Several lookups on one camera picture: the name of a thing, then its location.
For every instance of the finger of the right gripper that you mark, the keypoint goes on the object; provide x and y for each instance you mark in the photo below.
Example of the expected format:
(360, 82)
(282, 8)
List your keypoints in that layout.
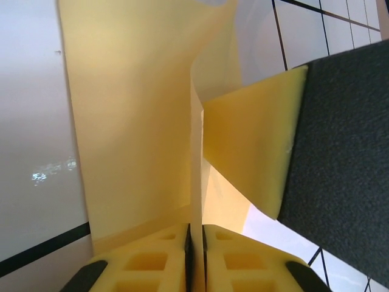
(343, 152)

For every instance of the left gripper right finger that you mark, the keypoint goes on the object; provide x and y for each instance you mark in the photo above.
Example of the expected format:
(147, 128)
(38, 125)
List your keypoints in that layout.
(243, 264)

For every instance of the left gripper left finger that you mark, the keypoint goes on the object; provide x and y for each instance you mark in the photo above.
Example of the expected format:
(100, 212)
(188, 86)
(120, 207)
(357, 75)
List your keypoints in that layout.
(146, 261)

